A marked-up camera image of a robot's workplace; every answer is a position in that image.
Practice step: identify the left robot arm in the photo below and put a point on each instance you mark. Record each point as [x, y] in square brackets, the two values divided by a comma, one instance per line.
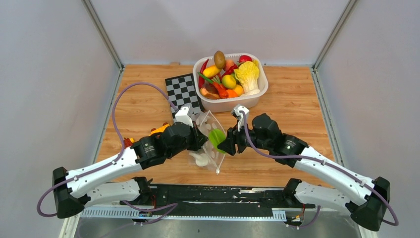
[77, 189]

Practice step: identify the red pepper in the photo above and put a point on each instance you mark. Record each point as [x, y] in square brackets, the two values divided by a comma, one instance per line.
[230, 70]

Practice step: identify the black white checkerboard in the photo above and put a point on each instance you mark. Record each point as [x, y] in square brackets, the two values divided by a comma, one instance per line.
[181, 92]

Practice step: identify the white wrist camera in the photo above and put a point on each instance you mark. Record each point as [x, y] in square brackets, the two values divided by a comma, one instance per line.
[185, 115]
[241, 113]

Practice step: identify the long red chili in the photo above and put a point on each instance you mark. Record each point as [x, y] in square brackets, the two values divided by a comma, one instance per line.
[201, 80]

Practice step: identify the red apple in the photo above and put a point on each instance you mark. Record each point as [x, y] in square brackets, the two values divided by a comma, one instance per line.
[244, 58]

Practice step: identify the chocolate glazed eclair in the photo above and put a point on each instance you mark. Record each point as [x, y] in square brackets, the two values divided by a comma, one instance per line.
[209, 92]

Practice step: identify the brown kiwi potato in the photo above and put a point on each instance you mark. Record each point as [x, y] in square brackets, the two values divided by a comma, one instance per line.
[219, 59]

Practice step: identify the orange tangerine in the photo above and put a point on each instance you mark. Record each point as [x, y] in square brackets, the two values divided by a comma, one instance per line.
[231, 93]

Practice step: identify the white grey mushroom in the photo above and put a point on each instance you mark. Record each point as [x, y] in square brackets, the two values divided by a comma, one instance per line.
[199, 159]

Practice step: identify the light green leaf vegetable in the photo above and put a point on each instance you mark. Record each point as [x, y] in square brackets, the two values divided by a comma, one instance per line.
[216, 136]

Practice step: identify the yellow napa cabbage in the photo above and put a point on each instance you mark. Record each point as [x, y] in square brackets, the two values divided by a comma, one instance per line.
[247, 74]

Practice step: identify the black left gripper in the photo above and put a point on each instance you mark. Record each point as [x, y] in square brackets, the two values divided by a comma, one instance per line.
[200, 139]

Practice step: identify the green onion stalk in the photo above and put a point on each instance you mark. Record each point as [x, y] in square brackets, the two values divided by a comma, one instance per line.
[205, 77]

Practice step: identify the white plastic food tub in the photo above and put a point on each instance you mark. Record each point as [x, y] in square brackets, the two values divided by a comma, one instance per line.
[224, 105]

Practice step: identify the clear dotted zip bag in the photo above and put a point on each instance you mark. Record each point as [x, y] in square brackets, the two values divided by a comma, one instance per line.
[206, 121]

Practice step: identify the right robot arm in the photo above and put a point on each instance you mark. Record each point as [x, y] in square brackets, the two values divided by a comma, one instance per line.
[364, 199]

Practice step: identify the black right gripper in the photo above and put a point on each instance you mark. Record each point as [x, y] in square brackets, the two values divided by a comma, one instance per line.
[233, 138]

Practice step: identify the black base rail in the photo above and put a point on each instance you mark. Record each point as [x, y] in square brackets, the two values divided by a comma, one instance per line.
[212, 201]

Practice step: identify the yellow mango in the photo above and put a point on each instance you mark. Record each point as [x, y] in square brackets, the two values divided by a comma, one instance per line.
[211, 71]

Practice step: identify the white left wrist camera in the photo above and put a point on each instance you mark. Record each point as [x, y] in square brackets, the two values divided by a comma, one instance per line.
[185, 115]

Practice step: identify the yellow toy brick car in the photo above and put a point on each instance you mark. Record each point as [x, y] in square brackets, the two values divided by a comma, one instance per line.
[129, 141]

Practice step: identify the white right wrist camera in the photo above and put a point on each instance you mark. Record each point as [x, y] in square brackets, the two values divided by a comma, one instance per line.
[241, 113]

